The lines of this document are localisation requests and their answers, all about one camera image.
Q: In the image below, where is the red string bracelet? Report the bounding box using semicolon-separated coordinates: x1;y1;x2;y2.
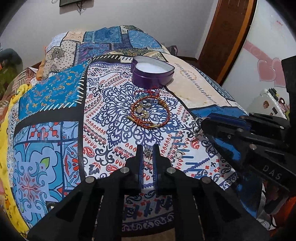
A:
134;87;161;100

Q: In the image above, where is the purple bag on floor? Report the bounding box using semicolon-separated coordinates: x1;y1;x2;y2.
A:
167;45;178;56

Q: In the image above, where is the white suitcase with stickers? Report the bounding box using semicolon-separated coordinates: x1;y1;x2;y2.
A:
247;88;287;119

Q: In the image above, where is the brown wooden door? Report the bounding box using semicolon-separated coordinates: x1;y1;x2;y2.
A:
198;0;257;85

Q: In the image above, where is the red gold woven bracelet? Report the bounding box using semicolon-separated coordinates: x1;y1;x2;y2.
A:
126;95;171;129

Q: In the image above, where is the wall mounted black television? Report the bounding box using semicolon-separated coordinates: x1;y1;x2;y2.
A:
59;0;80;7

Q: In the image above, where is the white wardrobe with pink hearts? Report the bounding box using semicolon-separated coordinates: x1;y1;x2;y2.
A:
222;1;295;109

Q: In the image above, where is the patchwork patterned bedspread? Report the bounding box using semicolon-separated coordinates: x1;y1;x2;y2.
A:
12;25;244;237

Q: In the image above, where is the purple heart-shaped tin box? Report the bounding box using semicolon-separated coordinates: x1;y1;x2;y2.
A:
130;56;175;89

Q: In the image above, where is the yellow blanket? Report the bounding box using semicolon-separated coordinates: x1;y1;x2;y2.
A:
1;84;32;238

